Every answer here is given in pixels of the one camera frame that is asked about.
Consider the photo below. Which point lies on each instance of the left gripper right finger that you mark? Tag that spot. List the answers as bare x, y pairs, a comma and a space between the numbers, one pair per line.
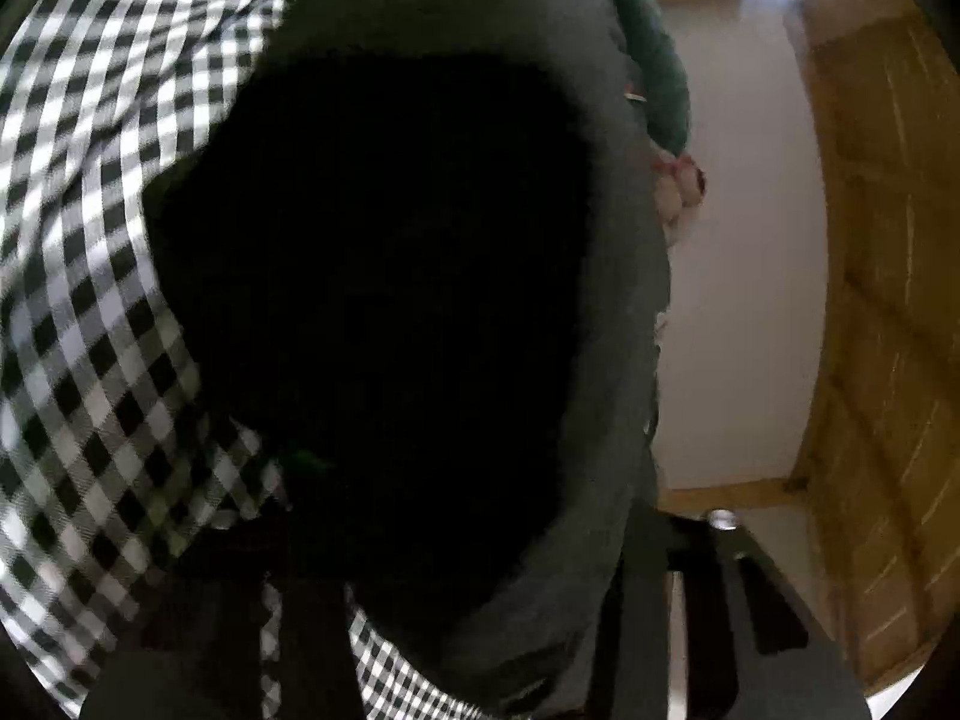
753, 649

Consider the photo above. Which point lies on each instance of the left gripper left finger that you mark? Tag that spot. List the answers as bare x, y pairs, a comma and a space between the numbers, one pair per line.
264, 596

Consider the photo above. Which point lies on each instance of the large black garment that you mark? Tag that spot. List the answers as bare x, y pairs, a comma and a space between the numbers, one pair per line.
378, 260

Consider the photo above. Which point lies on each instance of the black white checkered bedsheet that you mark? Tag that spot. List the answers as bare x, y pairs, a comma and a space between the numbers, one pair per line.
115, 454

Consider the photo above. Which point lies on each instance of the pink plush doll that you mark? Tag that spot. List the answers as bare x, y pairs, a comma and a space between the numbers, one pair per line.
679, 188

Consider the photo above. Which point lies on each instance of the dark green pillow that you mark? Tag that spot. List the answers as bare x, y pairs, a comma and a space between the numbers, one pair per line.
660, 85

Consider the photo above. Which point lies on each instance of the grey green blanket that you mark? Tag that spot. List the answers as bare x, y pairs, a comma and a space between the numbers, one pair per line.
535, 647

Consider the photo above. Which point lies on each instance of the wooden bed frame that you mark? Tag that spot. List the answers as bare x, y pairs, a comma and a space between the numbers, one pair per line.
812, 350

